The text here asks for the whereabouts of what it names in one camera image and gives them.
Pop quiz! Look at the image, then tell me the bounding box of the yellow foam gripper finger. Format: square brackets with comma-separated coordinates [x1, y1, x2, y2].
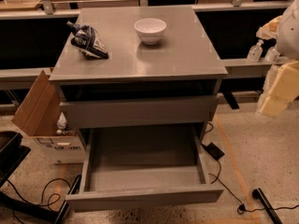
[257, 61, 299, 118]

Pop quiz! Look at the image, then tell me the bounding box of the blue chip bag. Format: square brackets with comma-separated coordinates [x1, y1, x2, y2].
[67, 21, 109, 59]

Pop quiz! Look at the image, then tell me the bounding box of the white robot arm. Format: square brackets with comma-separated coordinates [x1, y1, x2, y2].
[256, 0, 299, 118]

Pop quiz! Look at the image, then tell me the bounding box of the closed grey upper drawer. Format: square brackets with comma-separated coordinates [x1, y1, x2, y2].
[60, 95, 219, 128]

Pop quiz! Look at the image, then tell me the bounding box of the grey drawer cabinet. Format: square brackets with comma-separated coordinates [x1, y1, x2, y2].
[49, 5, 229, 138]

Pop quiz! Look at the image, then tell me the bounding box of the open grey drawer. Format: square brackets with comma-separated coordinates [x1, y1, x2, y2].
[66, 124, 223, 212]

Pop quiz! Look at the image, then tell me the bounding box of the right clear pump bottle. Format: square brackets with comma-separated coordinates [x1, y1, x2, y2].
[264, 46, 280, 63]

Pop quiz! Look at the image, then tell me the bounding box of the clear pump bottle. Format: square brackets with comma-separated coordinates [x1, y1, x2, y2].
[264, 46, 280, 63]
[247, 39, 263, 62]

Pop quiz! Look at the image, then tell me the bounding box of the left clear pump bottle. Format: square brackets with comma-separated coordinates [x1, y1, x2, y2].
[247, 39, 263, 62]

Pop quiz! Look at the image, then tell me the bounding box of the black power adapter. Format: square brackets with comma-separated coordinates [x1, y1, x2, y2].
[203, 143, 224, 161]

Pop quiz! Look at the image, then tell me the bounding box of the black table leg foot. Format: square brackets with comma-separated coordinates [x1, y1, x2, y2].
[252, 188, 282, 224]

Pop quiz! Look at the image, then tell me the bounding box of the white ceramic bowl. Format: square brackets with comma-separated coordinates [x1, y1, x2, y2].
[134, 18, 166, 45]

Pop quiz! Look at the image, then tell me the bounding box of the white bottle in box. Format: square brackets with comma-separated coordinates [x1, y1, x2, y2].
[57, 113, 67, 130]

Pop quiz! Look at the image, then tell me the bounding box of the open cardboard box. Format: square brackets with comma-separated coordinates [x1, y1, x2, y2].
[12, 71, 85, 163]

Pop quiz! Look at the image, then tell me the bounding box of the black stand base left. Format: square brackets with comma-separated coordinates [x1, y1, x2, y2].
[0, 175, 81, 224]

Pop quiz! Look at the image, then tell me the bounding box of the black bin at left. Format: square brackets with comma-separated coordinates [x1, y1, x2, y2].
[0, 131, 31, 187]

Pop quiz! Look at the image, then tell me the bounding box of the black floor cable right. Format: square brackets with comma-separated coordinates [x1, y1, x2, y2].
[204, 121, 299, 216]

